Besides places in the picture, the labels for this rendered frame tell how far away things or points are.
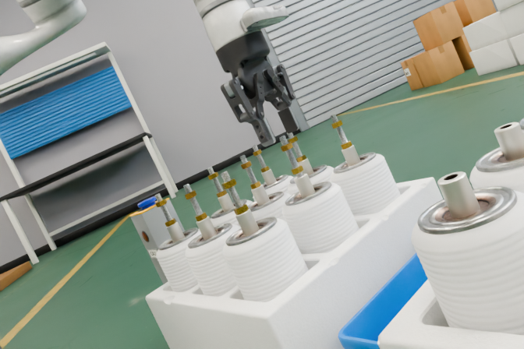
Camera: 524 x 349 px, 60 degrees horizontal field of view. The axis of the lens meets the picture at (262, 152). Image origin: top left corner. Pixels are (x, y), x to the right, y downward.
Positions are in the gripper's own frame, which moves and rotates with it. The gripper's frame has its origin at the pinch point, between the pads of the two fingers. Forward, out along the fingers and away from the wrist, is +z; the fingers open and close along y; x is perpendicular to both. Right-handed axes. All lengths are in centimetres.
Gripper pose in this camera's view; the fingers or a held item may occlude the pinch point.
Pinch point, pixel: (278, 129)
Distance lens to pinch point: 67.2
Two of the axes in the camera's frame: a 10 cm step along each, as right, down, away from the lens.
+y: -5.4, 3.1, -7.8
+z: 4.2, 9.0, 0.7
